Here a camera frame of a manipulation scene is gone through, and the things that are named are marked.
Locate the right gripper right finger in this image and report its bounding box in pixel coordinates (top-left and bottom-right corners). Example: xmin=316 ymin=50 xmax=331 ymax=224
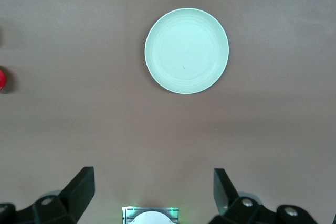
xmin=208 ymin=168 xmax=320 ymax=224

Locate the red pomegranate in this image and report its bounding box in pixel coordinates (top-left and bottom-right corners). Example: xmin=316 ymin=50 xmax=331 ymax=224
xmin=0 ymin=69 xmax=8 ymax=91

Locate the pale green round plate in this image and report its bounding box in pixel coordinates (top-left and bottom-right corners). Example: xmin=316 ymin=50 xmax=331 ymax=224
xmin=144 ymin=7 xmax=230 ymax=95

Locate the brown table cover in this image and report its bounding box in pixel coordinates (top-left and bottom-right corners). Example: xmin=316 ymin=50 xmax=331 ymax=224
xmin=0 ymin=0 xmax=336 ymax=224

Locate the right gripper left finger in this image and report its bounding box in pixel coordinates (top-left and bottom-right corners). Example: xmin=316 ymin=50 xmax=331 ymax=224
xmin=0 ymin=166 xmax=95 ymax=224

